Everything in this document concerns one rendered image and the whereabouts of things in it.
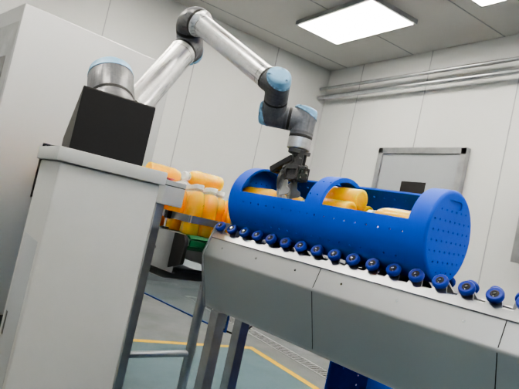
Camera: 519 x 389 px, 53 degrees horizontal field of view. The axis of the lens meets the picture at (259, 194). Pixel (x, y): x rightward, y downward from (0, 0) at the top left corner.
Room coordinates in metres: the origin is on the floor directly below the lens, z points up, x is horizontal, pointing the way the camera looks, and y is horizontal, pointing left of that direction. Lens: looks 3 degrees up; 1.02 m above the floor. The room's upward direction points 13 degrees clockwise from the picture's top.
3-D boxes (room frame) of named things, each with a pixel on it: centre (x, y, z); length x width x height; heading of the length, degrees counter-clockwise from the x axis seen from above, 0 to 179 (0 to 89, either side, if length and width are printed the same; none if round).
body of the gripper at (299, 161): (1.97, -0.11, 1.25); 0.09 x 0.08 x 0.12; 43
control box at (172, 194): (2.17, 0.40, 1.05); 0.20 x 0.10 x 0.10; 43
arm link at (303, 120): (1.97, -0.10, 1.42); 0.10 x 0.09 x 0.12; 86
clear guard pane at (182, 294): (2.87, 0.29, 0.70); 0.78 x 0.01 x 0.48; 43
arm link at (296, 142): (1.97, -0.11, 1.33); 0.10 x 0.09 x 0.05; 133
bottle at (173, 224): (2.29, 0.34, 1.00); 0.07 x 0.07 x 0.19
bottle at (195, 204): (2.20, 0.25, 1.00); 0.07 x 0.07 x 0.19
